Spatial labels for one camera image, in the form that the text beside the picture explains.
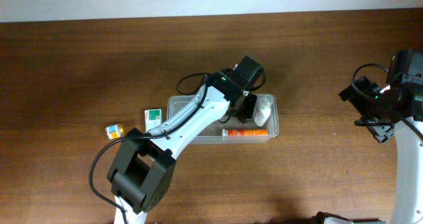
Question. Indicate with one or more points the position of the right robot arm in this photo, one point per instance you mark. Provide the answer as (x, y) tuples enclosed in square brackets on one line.
[(395, 111)]

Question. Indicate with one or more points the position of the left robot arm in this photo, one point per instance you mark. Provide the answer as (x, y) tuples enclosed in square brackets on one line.
[(143, 167)]

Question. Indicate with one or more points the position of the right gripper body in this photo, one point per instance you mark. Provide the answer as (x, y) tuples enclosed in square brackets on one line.
[(370, 90)]

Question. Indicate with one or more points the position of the clear plastic container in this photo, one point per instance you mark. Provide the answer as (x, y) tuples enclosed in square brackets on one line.
[(213, 133)]

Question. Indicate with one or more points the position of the white spray bottle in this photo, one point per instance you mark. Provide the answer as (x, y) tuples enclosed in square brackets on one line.
[(262, 110)]

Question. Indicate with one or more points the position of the orange tablet tube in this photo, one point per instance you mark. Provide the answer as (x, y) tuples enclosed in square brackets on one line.
[(242, 133)]

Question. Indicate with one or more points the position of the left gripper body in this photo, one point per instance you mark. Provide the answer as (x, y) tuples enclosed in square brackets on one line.
[(235, 110)]

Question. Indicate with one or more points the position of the white green medicine box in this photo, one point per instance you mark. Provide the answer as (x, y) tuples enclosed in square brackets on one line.
[(153, 118)]

